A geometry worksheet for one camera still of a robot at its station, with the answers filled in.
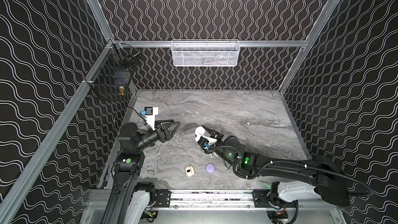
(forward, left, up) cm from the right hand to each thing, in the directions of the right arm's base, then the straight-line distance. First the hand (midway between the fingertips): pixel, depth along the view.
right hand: (202, 128), depth 71 cm
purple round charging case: (-9, -4, -25) cm, 27 cm away
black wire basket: (+33, +54, +4) cm, 63 cm away
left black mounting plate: (-24, +19, -24) cm, 39 cm away
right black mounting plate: (-24, -28, -25) cm, 45 cm away
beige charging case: (-12, +7, -23) cm, 27 cm away
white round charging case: (-2, +1, +2) cm, 3 cm away
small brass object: (+21, +43, +5) cm, 49 cm away
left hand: (-2, +9, +7) cm, 12 cm away
